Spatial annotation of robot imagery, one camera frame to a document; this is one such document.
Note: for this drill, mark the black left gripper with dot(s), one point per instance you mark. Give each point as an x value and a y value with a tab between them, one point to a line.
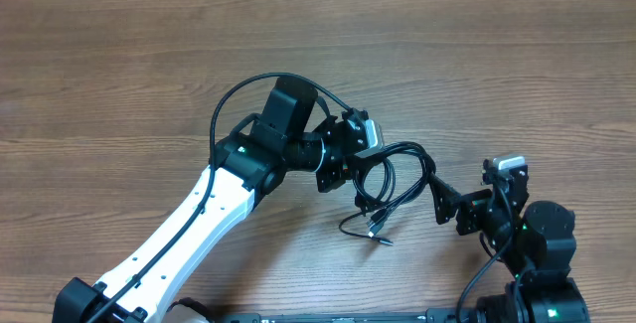
340	172

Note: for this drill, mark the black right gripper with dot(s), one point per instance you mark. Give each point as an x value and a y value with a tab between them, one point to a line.
470	208

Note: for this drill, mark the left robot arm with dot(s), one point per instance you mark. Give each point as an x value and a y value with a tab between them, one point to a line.
245	166

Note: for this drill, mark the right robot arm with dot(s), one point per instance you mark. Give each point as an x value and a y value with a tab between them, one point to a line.
535	242

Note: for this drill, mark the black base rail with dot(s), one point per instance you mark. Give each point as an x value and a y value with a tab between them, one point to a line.
431	315

